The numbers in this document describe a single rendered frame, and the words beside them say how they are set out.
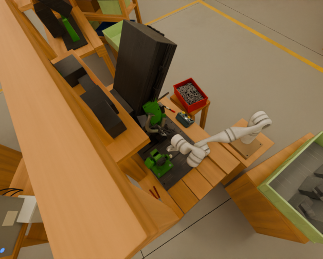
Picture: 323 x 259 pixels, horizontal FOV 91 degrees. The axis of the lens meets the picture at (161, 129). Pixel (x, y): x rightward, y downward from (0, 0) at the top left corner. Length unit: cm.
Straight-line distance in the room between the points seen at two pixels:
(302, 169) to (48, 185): 153
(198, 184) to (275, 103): 207
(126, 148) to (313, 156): 140
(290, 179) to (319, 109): 186
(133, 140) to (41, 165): 46
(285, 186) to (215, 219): 95
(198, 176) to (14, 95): 114
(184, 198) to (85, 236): 107
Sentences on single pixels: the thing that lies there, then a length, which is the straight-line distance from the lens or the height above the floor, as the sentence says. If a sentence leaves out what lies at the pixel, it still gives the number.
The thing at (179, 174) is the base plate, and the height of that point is 90.
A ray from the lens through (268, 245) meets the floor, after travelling 229.
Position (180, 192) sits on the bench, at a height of 88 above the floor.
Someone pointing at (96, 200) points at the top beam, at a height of 194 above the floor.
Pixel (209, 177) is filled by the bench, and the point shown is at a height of 88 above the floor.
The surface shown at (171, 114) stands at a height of 90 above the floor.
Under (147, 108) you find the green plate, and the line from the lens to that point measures 114.
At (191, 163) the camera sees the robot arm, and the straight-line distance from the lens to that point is 84.
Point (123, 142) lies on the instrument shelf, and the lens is 69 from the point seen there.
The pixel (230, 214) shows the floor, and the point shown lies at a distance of 219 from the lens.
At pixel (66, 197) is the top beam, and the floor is 194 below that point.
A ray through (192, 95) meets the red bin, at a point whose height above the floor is 87.
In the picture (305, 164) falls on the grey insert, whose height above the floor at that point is 85.
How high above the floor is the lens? 213
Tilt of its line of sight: 60 degrees down
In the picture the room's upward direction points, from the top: 15 degrees counter-clockwise
